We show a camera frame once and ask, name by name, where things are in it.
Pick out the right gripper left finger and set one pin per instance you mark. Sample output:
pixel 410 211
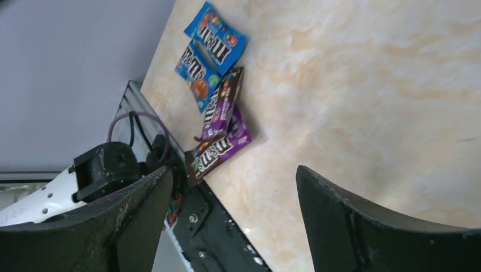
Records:
pixel 118 232

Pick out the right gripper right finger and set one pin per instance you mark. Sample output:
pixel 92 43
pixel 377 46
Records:
pixel 347 232

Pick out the purple candy bag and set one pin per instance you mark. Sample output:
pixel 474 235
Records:
pixel 211 153
pixel 221 105

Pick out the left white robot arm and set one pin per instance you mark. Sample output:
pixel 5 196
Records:
pixel 98 172

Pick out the blue candy bag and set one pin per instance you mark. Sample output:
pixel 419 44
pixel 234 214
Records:
pixel 224 44
pixel 201 79

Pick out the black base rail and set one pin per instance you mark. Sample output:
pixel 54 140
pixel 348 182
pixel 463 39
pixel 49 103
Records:
pixel 203 233

